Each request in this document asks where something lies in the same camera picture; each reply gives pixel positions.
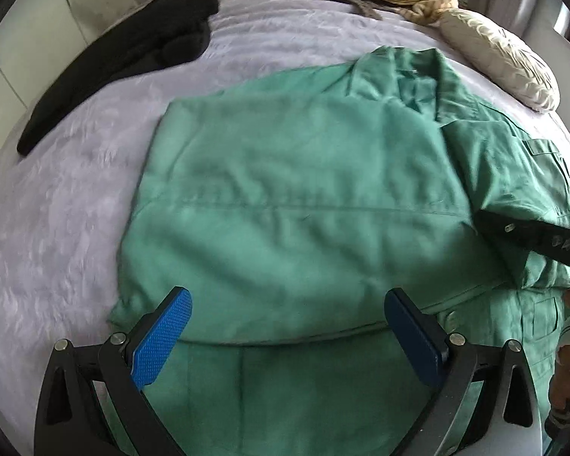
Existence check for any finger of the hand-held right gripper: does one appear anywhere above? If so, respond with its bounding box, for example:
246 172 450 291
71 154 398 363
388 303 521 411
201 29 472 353
475 209 570 288

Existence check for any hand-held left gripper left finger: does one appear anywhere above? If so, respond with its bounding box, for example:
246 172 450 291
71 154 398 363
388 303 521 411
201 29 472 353
34 286 193 456

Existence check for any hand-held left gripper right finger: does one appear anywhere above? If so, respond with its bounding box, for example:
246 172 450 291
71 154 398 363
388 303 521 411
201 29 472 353
384 287 545 456

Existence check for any green jacket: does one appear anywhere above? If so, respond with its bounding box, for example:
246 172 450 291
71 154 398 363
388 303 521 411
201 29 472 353
108 45 570 456

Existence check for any lavender embossed bed blanket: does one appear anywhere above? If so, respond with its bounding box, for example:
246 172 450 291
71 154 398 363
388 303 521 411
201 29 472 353
0 0 570 390

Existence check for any cream pleated round pillow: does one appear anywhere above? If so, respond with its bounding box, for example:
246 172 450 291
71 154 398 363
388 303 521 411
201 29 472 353
439 8 560 114

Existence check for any window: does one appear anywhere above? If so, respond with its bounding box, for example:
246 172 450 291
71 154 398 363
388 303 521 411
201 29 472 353
551 0 570 58

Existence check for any black garment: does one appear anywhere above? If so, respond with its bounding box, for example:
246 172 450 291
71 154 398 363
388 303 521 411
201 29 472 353
17 0 219 157

